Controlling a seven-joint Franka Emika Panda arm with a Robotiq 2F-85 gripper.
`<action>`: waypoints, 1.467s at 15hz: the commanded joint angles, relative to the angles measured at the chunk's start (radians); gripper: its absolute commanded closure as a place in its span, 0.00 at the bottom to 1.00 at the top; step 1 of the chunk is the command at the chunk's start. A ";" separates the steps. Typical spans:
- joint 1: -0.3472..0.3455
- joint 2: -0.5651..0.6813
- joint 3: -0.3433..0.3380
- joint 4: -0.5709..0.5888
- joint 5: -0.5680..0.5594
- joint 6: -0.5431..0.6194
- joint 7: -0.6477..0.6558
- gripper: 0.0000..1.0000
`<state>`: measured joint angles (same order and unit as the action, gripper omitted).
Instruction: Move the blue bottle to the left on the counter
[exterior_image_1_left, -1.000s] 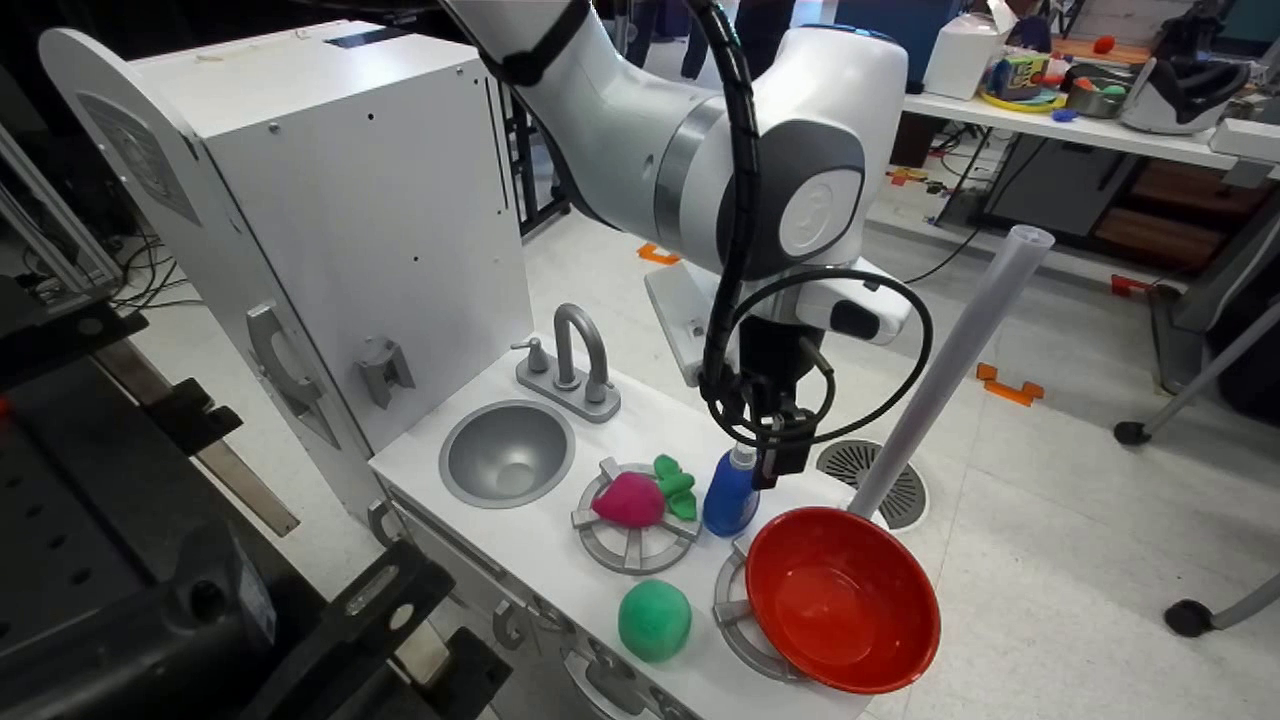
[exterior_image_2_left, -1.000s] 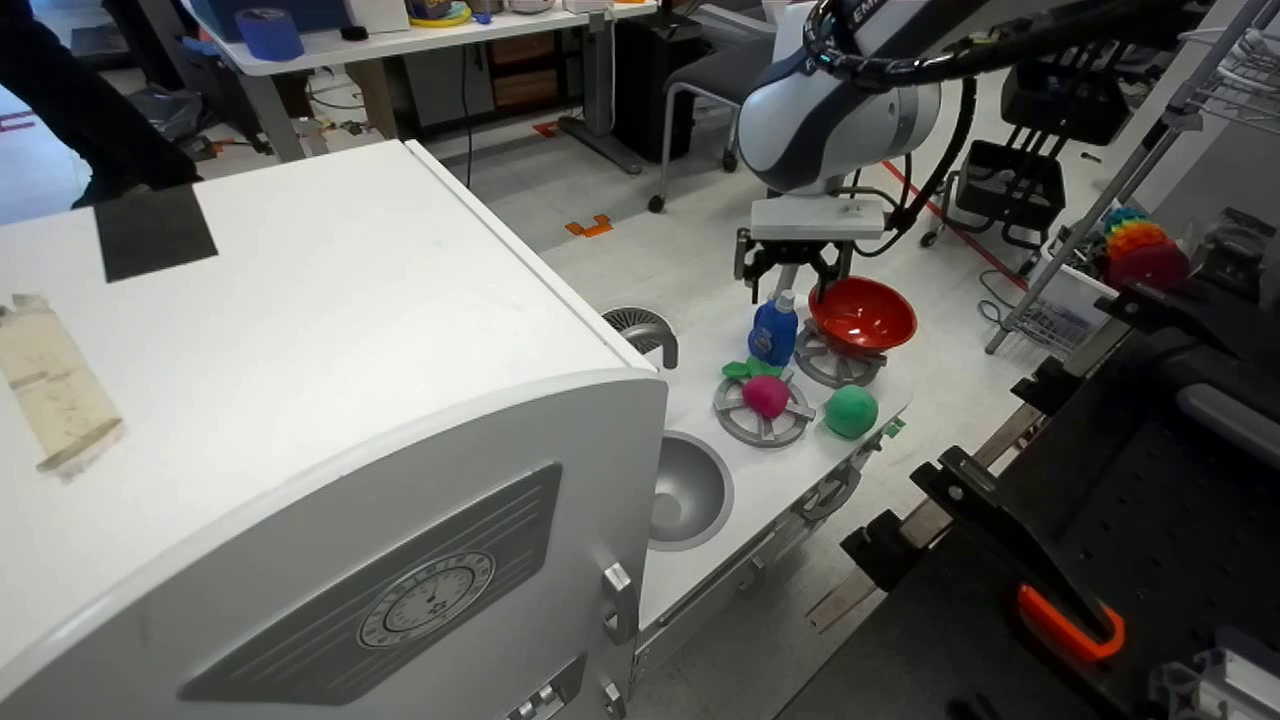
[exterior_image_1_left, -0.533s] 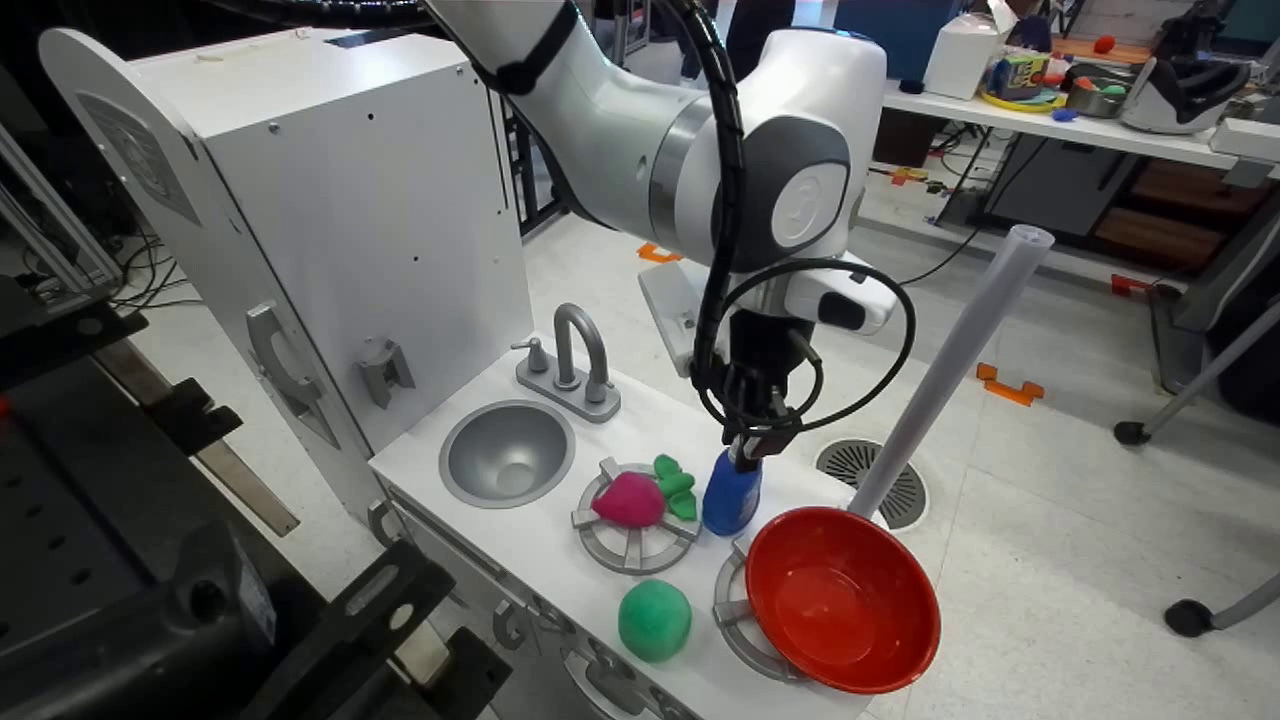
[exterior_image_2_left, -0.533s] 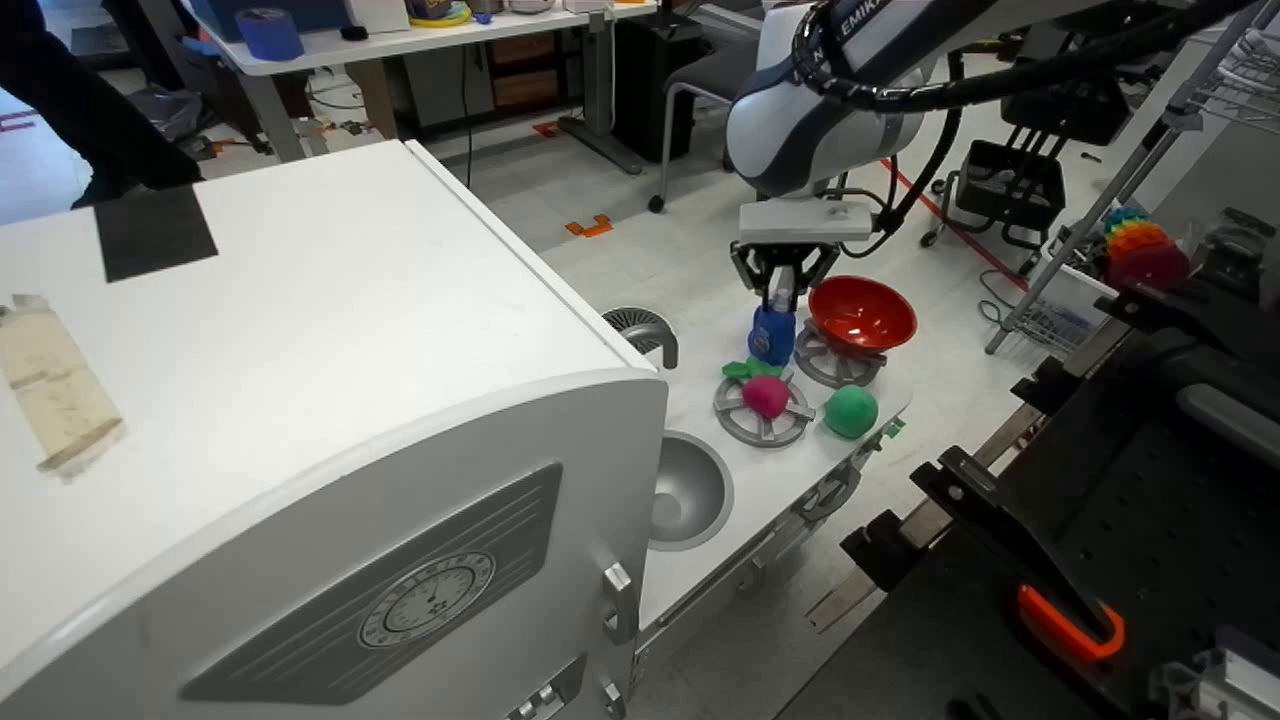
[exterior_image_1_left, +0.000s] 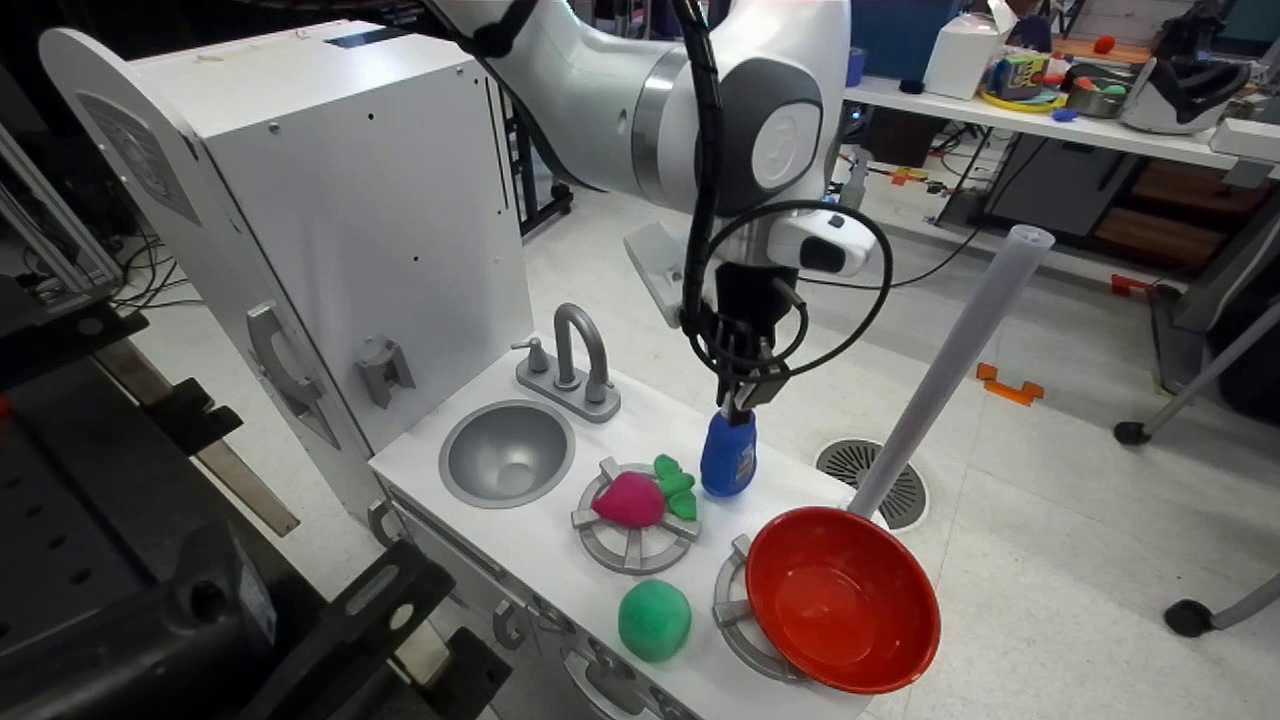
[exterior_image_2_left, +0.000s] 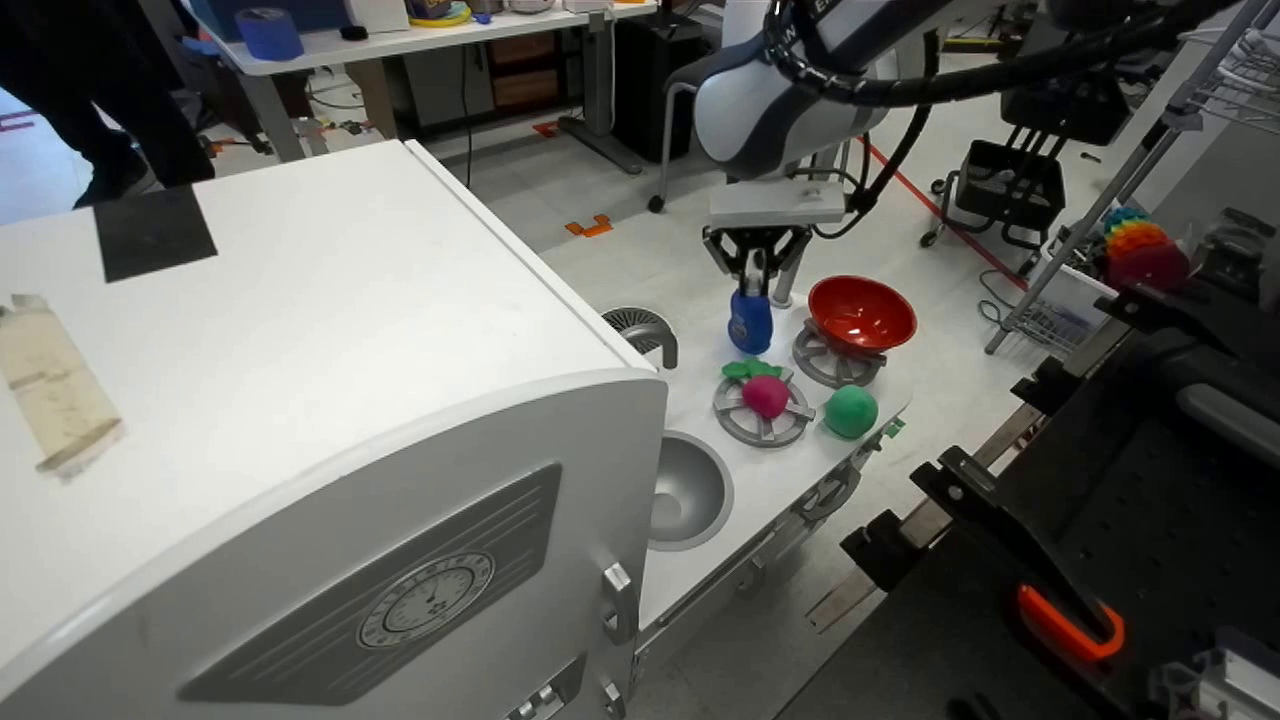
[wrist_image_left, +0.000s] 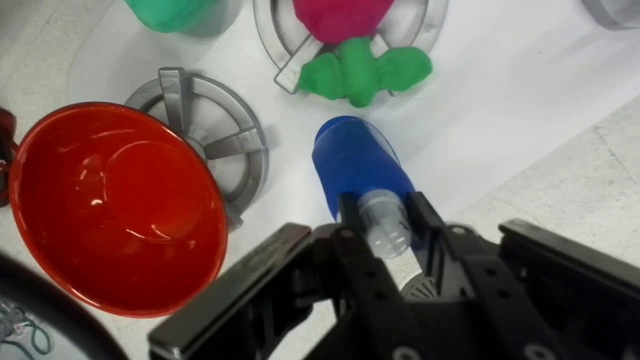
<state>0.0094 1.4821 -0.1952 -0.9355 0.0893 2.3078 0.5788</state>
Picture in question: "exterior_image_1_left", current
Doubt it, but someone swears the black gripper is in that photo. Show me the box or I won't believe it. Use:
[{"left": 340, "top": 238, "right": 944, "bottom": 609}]
[{"left": 714, "top": 264, "right": 799, "bottom": 425}]

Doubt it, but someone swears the blue bottle white cap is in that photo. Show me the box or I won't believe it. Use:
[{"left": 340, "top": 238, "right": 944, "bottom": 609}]
[{"left": 700, "top": 413, "right": 756, "bottom": 498}]

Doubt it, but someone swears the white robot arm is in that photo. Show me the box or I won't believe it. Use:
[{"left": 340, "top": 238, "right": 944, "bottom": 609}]
[{"left": 424, "top": 0, "right": 872, "bottom": 421}]

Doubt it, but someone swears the white toy kitchen counter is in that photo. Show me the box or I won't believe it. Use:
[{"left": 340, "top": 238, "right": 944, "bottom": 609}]
[{"left": 373, "top": 361, "right": 864, "bottom": 720}]

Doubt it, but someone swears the grey toy faucet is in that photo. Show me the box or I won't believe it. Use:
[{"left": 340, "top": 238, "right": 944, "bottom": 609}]
[{"left": 516, "top": 306, "right": 621, "bottom": 425}]

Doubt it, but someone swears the pink and green toy radish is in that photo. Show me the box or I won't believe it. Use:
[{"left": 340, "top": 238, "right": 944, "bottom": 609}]
[{"left": 594, "top": 455, "right": 697, "bottom": 532}]

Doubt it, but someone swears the floor drain grate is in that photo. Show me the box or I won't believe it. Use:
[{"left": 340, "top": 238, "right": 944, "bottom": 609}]
[{"left": 813, "top": 437, "right": 934, "bottom": 532}]

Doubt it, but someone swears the grey left stove burner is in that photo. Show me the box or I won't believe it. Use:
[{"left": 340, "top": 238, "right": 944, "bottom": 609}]
[{"left": 574, "top": 454, "right": 700, "bottom": 577}]

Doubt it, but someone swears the grey stove burner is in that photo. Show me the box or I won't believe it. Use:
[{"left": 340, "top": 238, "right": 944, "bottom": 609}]
[
  {"left": 574, "top": 454, "right": 700, "bottom": 577},
  {"left": 714, "top": 535, "right": 799, "bottom": 683}
]

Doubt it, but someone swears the grey right stove burner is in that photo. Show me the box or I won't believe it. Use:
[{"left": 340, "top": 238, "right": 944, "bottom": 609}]
[{"left": 714, "top": 535, "right": 799, "bottom": 683}]

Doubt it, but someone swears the green ball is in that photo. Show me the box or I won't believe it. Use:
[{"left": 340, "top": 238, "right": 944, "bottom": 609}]
[{"left": 618, "top": 579, "right": 691, "bottom": 666}]

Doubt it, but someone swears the grey round sink basin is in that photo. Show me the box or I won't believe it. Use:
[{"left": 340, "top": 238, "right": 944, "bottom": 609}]
[{"left": 439, "top": 402, "right": 578, "bottom": 507}]

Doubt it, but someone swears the orange floor marker right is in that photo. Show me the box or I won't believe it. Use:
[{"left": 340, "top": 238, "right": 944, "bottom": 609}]
[{"left": 976, "top": 364, "right": 1044, "bottom": 409}]

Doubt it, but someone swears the white box on desk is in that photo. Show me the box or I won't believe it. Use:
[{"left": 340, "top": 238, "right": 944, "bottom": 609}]
[{"left": 926, "top": 12, "right": 1006, "bottom": 102}]

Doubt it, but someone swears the white toy kitchen cabinet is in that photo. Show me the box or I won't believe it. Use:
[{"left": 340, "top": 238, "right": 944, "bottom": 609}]
[{"left": 35, "top": 21, "right": 534, "bottom": 512}]

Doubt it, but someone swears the colourful toy pile tray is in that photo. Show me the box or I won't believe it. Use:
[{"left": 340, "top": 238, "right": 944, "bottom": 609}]
[{"left": 976, "top": 47, "right": 1132, "bottom": 120}]

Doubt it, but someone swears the grey stand legs right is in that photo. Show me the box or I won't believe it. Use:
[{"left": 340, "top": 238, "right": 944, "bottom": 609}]
[{"left": 1108, "top": 195, "right": 1280, "bottom": 641}]

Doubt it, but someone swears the black white appliance on desk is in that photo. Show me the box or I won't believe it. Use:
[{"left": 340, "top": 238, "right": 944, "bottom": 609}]
[{"left": 1119, "top": 58, "right": 1248, "bottom": 137}]

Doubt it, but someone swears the white office desk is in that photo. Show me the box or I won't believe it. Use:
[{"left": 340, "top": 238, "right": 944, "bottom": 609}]
[{"left": 836, "top": 75, "right": 1280, "bottom": 274}]

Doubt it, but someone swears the black equipment foreground left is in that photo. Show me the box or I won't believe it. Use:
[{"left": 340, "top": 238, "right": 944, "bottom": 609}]
[{"left": 6, "top": 145, "right": 513, "bottom": 720}]

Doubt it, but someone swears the black floor cable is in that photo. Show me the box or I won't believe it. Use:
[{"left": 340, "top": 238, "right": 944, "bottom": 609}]
[{"left": 798, "top": 128, "right": 1055, "bottom": 295}]

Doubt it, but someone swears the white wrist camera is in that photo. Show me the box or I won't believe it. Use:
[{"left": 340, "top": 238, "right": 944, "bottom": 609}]
[{"left": 768, "top": 210, "right": 875, "bottom": 277}]

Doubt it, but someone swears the red pan grey handle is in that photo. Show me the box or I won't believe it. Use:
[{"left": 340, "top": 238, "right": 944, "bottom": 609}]
[{"left": 743, "top": 226, "right": 1055, "bottom": 696}]

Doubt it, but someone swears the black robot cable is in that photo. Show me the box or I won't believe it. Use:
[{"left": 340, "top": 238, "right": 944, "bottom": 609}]
[{"left": 673, "top": 0, "right": 898, "bottom": 384}]

